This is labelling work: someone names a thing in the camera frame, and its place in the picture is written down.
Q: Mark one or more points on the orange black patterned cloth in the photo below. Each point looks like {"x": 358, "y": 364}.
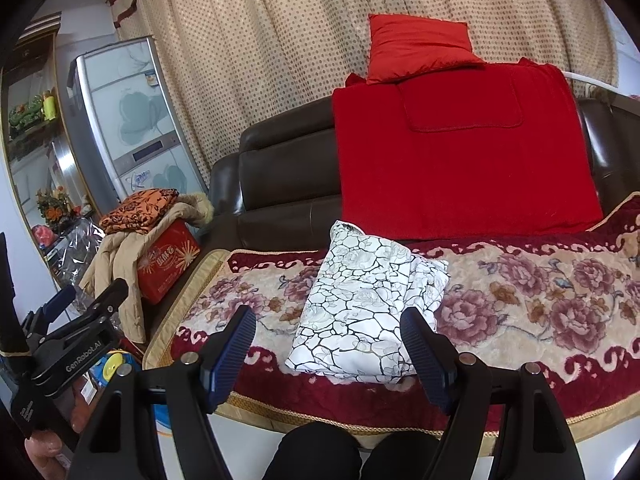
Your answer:
{"x": 140, "y": 210}

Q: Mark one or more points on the wooden display cabinet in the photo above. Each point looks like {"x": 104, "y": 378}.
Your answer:
{"x": 30, "y": 55}

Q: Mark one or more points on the dark brown leather sofa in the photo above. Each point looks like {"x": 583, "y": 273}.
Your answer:
{"x": 280, "y": 195}

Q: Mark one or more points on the white black crackle-print coat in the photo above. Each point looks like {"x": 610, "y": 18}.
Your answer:
{"x": 360, "y": 300}

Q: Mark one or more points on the silver standing air conditioner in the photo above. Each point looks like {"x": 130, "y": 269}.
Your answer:
{"x": 135, "y": 110}

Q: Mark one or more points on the blue yellow plastic toy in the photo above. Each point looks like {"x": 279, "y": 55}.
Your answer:
{"x": 115, "y": 364}

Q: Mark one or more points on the clear plastic wrap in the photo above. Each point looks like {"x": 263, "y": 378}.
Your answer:
{"x": 75, "y": 250}

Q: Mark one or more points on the yellow cup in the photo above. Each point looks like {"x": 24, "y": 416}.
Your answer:
{"x": 49, "y": 105}

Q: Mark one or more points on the floral red beige sofa cover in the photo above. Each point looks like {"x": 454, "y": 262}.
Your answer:
{"x": 525, "y": 285}

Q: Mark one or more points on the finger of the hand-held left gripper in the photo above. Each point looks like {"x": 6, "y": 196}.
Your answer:
{"x": 107, "y": 297}
{"x": 57, "y": 305}

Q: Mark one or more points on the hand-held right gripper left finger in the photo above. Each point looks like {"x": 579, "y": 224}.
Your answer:
{"x": 227, "y": 355}

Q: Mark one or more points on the red cardboard box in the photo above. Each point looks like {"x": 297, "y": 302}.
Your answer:
{"x": 170, "y": 260}

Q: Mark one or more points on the beige padded jacket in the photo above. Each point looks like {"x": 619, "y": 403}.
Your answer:
{"x": 122, "y": 260}

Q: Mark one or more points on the white ledge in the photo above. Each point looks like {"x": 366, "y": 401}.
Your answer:
{"x": 600, "y": 87}

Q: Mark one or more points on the person's black pants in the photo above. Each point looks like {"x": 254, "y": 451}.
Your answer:
{"x": 315, "y": 455}

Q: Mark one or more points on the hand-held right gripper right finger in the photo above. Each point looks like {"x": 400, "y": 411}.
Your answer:
{"x": 425, "y": 355}

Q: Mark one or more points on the person's left hand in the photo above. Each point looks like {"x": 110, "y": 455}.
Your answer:
{"x": 47, "y": 460}

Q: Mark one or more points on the small red pillow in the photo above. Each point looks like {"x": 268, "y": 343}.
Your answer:
{"x": 415, "y": 45}

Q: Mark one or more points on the large red blanket cushion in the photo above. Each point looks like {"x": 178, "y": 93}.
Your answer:
{"x": 465, "y": 160}

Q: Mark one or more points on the green ornament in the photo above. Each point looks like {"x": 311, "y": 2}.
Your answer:
{"x": 25, "y": 115}

